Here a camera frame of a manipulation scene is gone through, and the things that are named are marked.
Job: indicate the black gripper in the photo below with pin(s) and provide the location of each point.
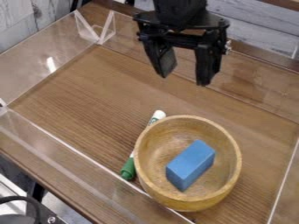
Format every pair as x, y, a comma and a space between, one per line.
202, 31

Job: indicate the blue block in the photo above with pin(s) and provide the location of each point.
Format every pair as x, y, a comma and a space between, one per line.
190, 164

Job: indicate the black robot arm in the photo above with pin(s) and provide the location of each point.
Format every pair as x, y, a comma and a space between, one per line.
171, 10

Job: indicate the brown wooden bowl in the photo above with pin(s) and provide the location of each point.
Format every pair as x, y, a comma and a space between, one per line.
160, 143

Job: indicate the clear acrylic corner bracket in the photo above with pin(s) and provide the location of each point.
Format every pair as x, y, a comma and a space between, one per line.
92, 32

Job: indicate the black metal table bracket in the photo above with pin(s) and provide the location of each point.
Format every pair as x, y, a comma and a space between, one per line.
48, 217

